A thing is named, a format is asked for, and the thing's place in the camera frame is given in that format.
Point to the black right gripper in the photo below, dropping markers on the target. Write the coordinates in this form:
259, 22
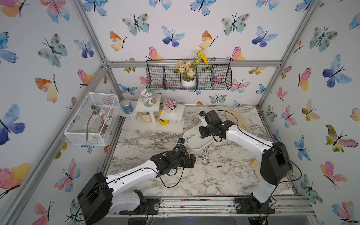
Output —
201, 129

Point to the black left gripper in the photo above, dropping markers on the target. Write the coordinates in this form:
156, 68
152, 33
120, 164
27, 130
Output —
191, 162

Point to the white plastic storage box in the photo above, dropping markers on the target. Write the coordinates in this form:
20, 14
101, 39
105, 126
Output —
197, 143

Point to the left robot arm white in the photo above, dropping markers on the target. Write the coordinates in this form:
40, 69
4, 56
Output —
115, 193

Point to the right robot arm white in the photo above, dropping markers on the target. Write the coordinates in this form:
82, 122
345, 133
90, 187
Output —
274, 159

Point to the beige work glove far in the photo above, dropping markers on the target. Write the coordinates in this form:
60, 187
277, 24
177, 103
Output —
236, 116

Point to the yellow plastic bottle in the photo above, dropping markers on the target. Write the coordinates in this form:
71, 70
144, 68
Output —
162, 122

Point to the white pot pink flowers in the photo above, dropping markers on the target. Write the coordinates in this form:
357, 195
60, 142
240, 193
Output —
170, 105

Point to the white tiered wooden shelf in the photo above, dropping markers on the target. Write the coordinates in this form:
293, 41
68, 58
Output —
133, 121

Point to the white pot flower bouquet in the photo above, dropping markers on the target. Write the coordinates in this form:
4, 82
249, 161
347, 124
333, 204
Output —
189, 69

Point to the cream bubble pot with succulent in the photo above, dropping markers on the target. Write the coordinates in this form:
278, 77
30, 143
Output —
146, 117

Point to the green lidded jar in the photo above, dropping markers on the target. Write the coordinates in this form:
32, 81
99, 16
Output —
148, 97

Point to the blue can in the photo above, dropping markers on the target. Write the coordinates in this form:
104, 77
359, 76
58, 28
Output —
126, 106

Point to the artificial pink flower stem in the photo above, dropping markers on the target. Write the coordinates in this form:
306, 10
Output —
98, 121

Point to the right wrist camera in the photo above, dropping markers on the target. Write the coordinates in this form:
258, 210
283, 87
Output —
202, 117

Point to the black wire wall basket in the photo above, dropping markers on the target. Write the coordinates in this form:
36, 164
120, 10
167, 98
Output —
180, 75

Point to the white wire mesh box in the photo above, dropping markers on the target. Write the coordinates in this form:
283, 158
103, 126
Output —
75, 131

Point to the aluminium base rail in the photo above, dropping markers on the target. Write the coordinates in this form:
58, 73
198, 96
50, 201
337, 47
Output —
217, 206

